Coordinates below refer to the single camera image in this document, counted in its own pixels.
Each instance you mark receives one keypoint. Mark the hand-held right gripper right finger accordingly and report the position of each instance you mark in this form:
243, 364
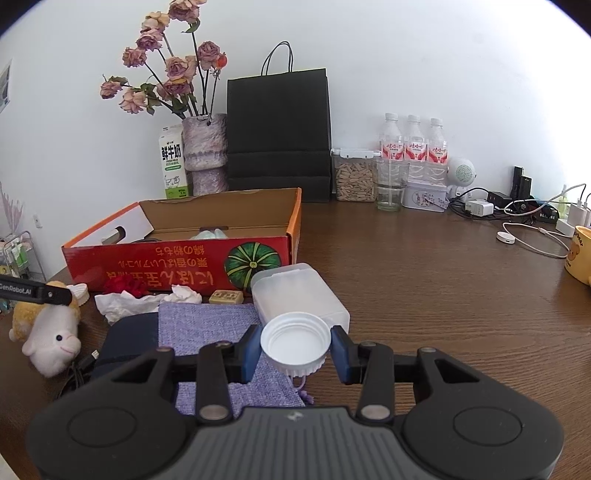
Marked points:
340, 357

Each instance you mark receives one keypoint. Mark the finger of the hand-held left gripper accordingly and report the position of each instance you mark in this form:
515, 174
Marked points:
27, 291

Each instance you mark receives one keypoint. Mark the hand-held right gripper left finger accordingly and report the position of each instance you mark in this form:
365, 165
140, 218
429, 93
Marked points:
251, 357

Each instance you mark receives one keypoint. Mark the large white jar lid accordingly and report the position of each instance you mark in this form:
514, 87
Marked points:
295, 344

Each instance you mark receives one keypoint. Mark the plush sheep toy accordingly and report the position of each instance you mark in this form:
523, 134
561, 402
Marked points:
48, 337

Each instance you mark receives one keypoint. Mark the translucent plastic container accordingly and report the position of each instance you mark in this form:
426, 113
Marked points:
295, 290

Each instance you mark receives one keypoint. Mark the large white tissue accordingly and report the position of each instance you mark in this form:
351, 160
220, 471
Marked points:
124, 307

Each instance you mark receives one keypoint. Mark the red cardboard box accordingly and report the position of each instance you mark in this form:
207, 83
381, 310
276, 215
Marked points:
184, 263

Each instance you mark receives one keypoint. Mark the clear seed storage container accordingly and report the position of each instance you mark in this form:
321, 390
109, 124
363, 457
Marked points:
354, 182

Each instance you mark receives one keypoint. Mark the metal rack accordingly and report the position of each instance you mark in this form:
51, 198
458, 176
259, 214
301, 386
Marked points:
14, 258

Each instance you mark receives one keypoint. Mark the small white lid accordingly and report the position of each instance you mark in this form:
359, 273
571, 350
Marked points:
79, 295

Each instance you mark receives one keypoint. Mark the purple fabric pouch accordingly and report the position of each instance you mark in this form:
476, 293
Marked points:
207, 323

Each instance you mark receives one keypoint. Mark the small yellow block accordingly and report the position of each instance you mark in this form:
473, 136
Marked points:
225, 297

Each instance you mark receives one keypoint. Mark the small crumpled white tissue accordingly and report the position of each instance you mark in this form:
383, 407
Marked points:
186, 294

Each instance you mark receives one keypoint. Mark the dark blue case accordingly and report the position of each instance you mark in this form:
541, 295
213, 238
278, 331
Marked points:
129, 344

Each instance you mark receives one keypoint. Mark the pale crumpled tissue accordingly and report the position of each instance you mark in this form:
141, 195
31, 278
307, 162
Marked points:
210, 233

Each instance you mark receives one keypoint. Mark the clear glass cup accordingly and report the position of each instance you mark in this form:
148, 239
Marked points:
391, 189

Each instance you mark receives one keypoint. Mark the milk carton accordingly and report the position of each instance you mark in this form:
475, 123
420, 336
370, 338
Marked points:
173, 166

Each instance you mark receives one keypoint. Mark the white charger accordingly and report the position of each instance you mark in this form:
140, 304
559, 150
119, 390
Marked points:
480, 207

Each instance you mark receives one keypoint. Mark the purple stone vase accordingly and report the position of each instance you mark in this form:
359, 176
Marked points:
205, 152

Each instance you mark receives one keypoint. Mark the white round speaker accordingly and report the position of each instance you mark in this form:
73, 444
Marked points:
461, 173

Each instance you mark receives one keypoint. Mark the black charger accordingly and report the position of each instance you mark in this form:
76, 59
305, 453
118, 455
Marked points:
499, 199

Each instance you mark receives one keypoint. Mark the pink label water bottle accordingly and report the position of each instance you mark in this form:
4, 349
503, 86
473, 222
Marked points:
438, 143
391, 138
414, 141

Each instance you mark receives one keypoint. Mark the black paper bag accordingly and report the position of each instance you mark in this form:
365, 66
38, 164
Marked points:
279, 134

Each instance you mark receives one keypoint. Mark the black upright device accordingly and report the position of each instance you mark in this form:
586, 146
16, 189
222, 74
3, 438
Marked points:
521, 182

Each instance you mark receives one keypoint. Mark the yellow mug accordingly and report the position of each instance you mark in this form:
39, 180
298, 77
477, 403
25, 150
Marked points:
579, 256

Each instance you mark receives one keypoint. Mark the dried pink roses bouquet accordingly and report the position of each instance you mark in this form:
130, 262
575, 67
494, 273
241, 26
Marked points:
178, 69

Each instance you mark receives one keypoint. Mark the white power adapter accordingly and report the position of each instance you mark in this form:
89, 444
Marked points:
577, 214

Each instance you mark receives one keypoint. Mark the wall switch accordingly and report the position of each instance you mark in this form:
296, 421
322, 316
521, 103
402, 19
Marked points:
38, 220

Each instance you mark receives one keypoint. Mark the purple wall decal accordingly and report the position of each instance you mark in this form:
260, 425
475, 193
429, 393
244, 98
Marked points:
10, 207

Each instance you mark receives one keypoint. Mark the wall picture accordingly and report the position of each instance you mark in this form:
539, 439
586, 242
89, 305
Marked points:
4, 87

